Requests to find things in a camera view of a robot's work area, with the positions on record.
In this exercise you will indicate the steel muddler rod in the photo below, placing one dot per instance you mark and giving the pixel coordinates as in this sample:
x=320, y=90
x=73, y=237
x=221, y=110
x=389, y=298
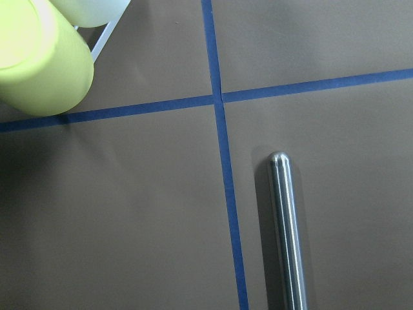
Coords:
x=285, y=216

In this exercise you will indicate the clear cup rack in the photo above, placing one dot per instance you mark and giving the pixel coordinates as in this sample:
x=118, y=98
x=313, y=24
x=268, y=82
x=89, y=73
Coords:
x=97, y=37

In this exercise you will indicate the yellow-green upturned cup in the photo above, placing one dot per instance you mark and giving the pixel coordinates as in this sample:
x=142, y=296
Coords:
x=46, y=66

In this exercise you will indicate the white upturned cup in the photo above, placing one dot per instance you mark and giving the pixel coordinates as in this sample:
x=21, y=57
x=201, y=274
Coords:
x=90, y=13

